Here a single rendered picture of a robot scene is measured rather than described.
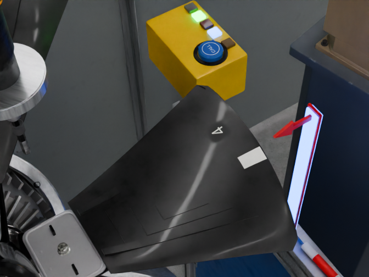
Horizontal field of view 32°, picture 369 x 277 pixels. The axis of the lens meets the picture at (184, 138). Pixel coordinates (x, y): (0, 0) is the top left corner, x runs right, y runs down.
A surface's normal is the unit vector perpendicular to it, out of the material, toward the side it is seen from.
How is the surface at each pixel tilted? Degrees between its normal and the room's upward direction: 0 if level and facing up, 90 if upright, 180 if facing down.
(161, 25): 0
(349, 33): 90
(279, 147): 0
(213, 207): 16
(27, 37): 36
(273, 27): 90
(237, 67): 90
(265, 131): 0
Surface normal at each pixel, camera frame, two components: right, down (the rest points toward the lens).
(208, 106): 0.00, -0.37
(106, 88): 0.53, 0.67
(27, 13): -0.10, -0.02
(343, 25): -0.70, 0.58
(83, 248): -0.02, -0.60
